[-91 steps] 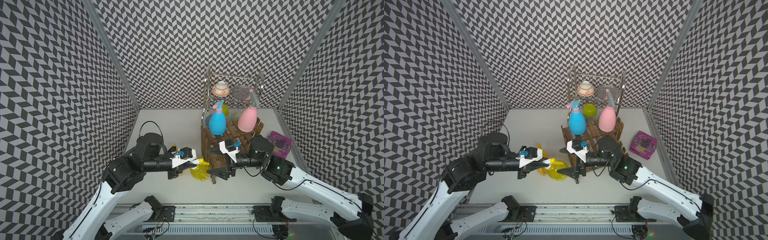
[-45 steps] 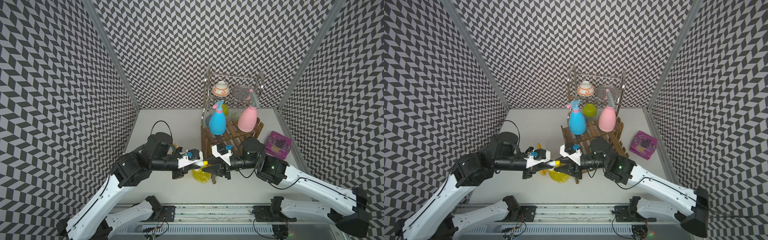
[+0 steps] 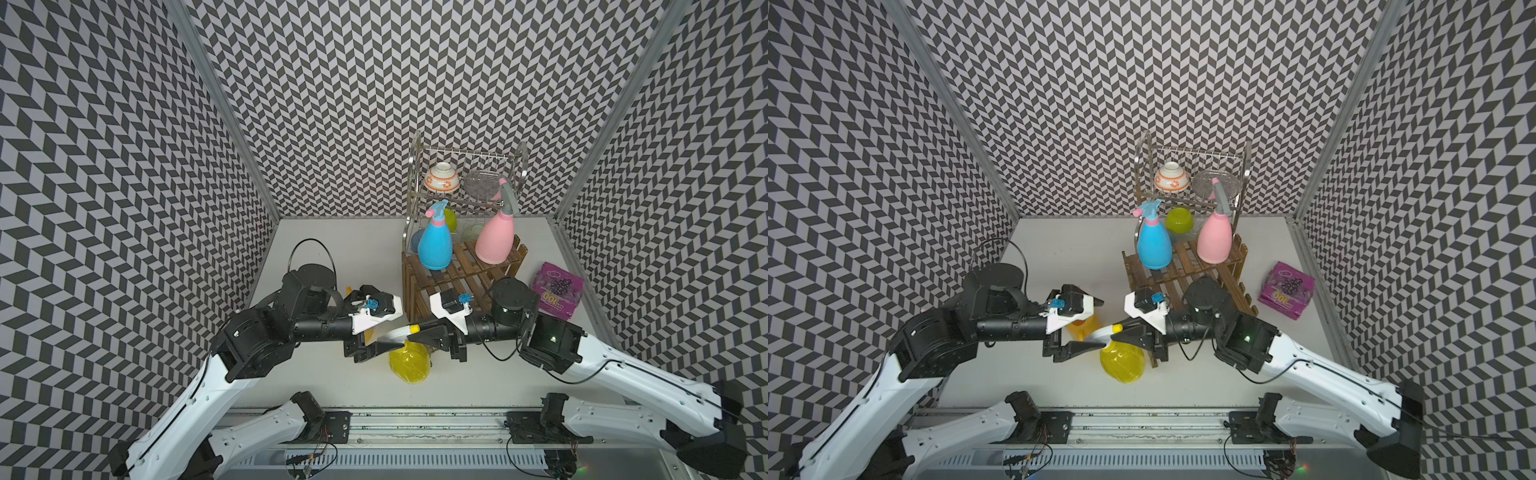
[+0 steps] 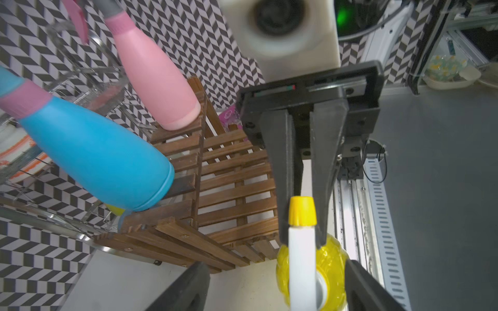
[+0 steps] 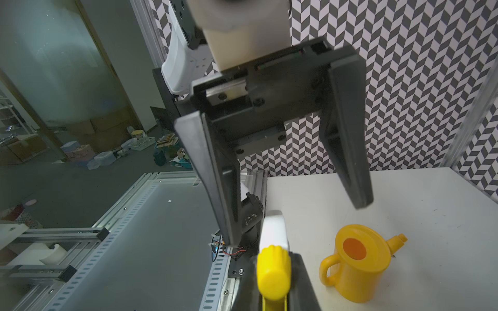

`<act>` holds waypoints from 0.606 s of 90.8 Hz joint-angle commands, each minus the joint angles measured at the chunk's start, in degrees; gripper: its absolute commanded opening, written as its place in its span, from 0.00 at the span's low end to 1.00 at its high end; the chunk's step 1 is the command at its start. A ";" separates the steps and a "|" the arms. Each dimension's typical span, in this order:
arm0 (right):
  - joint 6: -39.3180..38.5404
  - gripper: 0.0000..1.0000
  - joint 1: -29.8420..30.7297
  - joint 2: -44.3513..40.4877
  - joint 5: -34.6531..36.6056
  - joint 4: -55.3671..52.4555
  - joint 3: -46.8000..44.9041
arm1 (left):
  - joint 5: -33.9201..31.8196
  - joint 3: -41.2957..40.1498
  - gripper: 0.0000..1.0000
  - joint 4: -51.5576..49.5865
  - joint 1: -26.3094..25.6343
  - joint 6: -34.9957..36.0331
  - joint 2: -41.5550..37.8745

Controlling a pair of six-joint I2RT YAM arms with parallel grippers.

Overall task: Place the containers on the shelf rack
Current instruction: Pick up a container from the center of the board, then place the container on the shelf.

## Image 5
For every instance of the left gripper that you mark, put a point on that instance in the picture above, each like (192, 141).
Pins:
(243, 111)

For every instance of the yellow spray bottle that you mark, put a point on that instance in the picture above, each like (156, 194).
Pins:
(273, 270)

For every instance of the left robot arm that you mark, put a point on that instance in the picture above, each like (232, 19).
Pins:
(189, 59)

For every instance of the yellow watering can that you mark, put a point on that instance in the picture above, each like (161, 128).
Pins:
(361, 256)

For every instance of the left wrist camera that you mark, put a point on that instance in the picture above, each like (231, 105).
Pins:
(238, 32)

